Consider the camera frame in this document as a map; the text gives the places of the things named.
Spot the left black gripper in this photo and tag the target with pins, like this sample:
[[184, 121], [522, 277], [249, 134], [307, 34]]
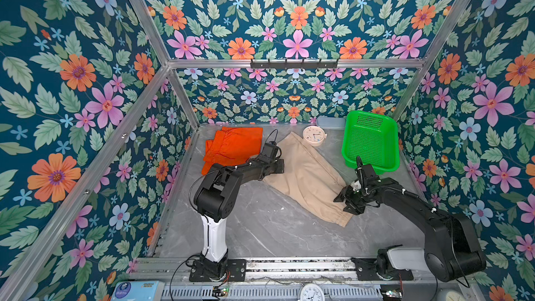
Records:
[[280, 165]]

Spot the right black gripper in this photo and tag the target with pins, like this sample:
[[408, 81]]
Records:
[[351, 207]]

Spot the beige shorts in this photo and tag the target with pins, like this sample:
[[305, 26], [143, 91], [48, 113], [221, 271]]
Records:
[[310, 180]]

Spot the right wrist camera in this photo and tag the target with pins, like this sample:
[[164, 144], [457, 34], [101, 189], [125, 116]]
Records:
[[356, 186]]

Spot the black wall hook rail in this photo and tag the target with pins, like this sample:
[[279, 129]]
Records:
[[284, 64]]

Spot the green plastic basket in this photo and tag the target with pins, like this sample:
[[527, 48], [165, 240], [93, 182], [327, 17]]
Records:
[[374, 139]]

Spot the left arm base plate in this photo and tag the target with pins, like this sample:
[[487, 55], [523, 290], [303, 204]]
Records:
[[232, 270]]

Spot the white clock at bottom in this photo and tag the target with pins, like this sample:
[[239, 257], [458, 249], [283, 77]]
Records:
[[311, 292]]

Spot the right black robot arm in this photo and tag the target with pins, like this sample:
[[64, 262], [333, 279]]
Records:
[[451, 248]]

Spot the round beige object bottom right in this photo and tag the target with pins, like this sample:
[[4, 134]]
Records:
[[450, 295]]

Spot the aluminium mounting rail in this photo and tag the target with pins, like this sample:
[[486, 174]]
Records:
[[272, 268]]

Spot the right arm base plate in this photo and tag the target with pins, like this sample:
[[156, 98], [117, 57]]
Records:
[[366, 270]]

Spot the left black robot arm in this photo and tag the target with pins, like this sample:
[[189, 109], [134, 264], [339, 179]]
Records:
[[214, 200]]

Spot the orange shorts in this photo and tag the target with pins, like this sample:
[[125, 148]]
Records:
[[231, 147]]

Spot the blue tissue pack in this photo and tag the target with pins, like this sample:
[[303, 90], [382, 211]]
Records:
[[138, 291]]

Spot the pink round alarm clock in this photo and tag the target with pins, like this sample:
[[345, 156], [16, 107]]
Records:
[[314, 135]]

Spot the grey rectangular box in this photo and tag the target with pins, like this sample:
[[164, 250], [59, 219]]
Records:
[[331, 123]]

